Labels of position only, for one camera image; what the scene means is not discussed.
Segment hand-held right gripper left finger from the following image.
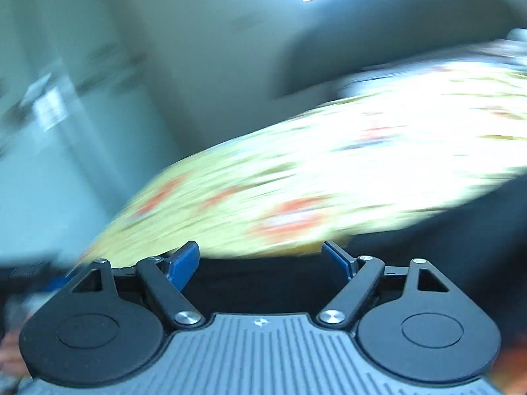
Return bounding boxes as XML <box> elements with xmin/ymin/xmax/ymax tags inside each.
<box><xmin>73</xmin><ymin>241</ymin><xmax>205</xmax><ymax>330</ymax></box>

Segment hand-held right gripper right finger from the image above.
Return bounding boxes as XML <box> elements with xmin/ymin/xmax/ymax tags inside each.
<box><xmin>317</xmin><ymin>240</ymin><xmax>452</xmax><ymax>330</ymax></box>

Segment black pants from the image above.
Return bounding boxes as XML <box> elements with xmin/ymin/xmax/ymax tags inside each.
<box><xmin>181</xmin><ymin>171</ymin><xmax>527</xmax><ymax>338</ymax></box>

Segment yellow printed blanket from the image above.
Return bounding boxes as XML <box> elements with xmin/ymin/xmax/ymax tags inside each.
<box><xmin>80</xmin><ymin>40</ymin><xmax>527</xmax><ymax>262</ymax></box>

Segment wardrobe with flower decals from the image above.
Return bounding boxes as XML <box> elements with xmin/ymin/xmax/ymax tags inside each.
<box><xmin>0</xmin><ymin>0</ymin><xmax>176</xmax><ymax>256</ymax></box>

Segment dark padded headboard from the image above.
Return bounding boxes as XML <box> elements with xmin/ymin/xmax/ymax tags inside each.
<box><xmin>280</xmin><ymin>0</ymin><xmax>527</xmax><ymax>100</ymax></box>

